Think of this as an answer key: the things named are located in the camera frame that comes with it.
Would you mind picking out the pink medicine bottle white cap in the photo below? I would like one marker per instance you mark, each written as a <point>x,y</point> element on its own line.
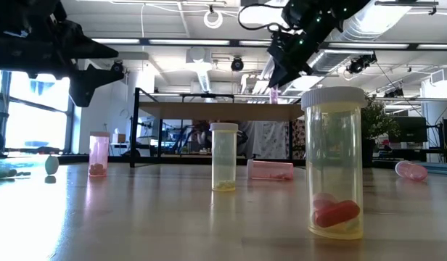
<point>274,95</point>

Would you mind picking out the red medicine bottle white cap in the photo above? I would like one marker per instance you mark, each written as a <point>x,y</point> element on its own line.
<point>411,170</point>
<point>270,169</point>
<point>99,154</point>

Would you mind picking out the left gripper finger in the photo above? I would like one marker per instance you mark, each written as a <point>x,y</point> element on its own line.
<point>85,83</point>
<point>78,45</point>

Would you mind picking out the white patterned curtain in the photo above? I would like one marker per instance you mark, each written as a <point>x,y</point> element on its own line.
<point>276,139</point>

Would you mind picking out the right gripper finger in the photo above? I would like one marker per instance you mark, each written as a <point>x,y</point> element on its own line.
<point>278,74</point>
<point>296,70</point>

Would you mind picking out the black aluminium table frame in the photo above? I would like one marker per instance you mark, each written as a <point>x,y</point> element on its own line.
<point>172,160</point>

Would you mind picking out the white ventilation duct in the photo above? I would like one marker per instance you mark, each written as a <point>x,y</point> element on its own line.
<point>203,70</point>

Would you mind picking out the floral patterned cloth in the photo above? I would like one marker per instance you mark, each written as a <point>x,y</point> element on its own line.
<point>298,139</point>

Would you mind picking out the potted green plant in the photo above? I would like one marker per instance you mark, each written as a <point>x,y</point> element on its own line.
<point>377,121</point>

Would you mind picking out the long ceiling light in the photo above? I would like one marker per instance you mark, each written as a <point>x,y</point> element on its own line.
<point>116,41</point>
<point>189,42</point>
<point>437,46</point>
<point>254,42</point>
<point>368,45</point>

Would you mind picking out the large bright window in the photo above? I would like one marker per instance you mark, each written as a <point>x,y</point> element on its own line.
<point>35,119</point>

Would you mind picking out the yellow medicine bottle white pills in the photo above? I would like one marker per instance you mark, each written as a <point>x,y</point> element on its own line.
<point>224,156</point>

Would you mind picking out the white hanging coat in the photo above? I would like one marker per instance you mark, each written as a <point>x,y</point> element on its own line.
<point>250,141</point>

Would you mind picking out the small cardboard box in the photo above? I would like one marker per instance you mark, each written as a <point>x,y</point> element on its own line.
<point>120,138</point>

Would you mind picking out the person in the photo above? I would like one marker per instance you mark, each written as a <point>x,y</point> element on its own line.
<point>201,139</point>

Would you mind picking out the silver ventilation duct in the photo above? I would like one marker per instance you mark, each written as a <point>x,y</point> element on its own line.
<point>376,18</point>

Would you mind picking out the white cap front centre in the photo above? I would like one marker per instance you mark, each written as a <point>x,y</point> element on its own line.
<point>334,163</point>

